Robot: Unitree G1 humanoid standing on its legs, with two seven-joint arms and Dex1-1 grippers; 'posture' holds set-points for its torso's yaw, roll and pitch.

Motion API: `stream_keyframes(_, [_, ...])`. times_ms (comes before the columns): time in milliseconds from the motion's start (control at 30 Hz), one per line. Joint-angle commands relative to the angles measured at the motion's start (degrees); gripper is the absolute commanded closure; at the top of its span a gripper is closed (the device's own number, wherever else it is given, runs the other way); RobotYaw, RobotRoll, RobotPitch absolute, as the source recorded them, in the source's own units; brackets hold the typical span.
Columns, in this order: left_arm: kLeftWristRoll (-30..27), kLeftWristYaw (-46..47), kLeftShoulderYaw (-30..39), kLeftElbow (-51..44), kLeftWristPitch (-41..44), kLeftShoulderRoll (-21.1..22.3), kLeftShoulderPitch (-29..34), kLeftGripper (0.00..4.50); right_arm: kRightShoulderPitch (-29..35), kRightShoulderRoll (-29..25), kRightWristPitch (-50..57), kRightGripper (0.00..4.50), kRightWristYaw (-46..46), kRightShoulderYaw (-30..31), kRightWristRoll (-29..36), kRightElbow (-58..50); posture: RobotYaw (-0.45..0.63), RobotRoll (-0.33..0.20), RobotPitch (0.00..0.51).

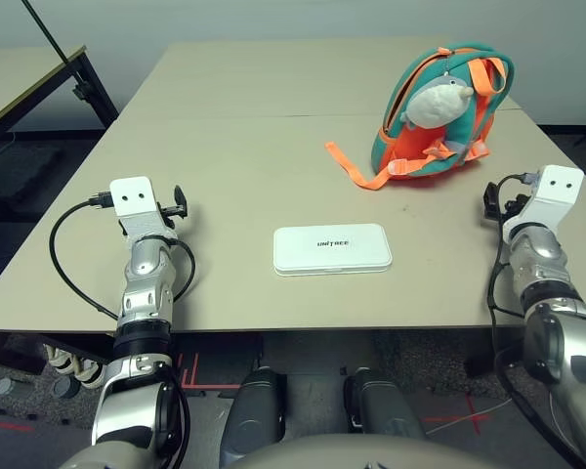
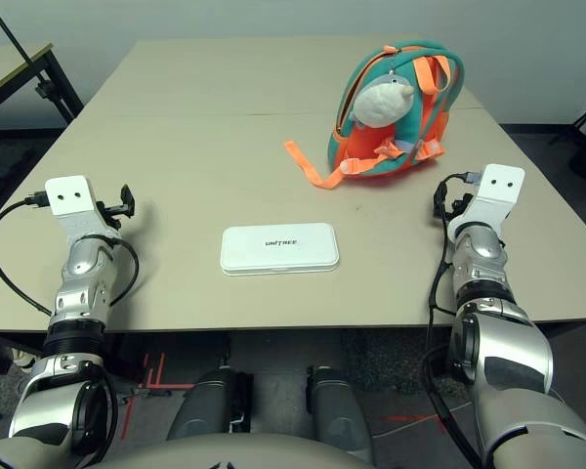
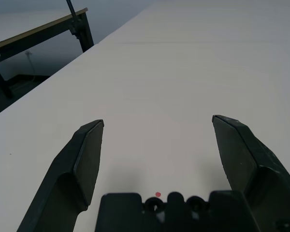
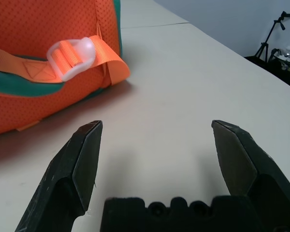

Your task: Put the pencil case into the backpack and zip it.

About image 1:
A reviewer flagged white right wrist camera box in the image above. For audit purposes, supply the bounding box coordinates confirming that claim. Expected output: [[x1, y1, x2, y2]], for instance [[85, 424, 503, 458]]
[[501, 164, 584, 241]]

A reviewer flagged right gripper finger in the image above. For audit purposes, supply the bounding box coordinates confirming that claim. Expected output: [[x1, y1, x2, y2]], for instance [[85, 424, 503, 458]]
[[482, 181, 502, 227]]

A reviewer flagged black floor mat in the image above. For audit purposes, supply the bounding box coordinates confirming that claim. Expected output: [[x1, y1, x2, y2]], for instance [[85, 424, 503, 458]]
[[0, 140, 65, 209]]

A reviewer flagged teal orange backpack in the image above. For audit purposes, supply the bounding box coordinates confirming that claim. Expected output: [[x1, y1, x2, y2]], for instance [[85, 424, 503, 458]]
[[324, 43, 517, 191]]

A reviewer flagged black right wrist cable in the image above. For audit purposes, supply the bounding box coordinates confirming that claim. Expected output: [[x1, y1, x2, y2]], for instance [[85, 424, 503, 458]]
[[485, 171, 583, 469]]

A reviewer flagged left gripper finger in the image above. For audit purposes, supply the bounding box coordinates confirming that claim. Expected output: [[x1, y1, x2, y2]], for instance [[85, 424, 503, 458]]
[[173, 184, 189, 219]]

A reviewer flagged white pencil case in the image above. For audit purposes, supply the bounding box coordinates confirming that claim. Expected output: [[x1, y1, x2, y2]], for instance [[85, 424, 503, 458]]
[[272, 223, 393, 277]]

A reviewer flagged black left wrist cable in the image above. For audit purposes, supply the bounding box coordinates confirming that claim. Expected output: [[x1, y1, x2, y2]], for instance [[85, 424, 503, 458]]
[[48, 192, 197, 321]]

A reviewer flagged white floor cable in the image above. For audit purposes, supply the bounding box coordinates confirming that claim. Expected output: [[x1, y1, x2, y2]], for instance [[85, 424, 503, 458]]
[[427, 396, 513, 437]]

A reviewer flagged white caster wheel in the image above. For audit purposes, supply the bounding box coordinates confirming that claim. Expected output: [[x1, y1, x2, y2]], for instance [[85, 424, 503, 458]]
[[72, 359, 105, 391], [44, 344, 77, 376]]

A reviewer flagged grey white plush dolphin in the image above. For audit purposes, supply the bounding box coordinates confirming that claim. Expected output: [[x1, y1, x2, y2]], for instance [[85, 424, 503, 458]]
[[398, 71, 476, 155]]

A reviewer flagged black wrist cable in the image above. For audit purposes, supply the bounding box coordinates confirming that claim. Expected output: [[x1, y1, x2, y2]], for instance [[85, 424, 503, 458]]
[[485, 171, 583, 469], [48, 192, 197, 321]]

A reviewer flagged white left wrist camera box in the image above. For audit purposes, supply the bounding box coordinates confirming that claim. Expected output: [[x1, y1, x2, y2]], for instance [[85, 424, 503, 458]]
[[108, 176, 180, 243]]

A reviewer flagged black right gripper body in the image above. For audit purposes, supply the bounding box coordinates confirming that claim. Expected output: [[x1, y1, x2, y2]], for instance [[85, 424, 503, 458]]
[[499, 193, 529, 220]]

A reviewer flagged thin green pole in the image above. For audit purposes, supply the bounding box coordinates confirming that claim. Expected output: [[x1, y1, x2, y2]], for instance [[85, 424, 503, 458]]
[[21, 0, 72, 67]]

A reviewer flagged dark grey robot leg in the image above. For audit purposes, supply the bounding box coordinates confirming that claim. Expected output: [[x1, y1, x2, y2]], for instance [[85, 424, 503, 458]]
[[222, 368, 287, 461], [344, 366, 427, 442]]

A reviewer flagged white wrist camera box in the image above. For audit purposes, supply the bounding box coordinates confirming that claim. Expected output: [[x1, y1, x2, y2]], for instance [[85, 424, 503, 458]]
[[108, 176, 180, 243], [501, 164, 584, 241]]

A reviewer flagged beige side table black frame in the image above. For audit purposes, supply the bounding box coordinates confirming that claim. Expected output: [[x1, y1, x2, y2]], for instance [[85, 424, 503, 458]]
[[0, 45, 121, 148]]

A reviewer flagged dark grey right robot leg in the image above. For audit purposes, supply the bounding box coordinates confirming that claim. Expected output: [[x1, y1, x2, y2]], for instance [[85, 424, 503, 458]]
[[344, 366, 427, 442]]

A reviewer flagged dark grey left robot leg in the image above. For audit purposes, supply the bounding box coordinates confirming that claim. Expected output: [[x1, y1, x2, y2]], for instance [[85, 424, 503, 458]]
[[222, 368, 287, 461]]

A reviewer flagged grey robot torso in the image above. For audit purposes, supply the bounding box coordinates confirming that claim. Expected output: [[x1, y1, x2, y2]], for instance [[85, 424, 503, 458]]
[[223, 432, 471, 469]]

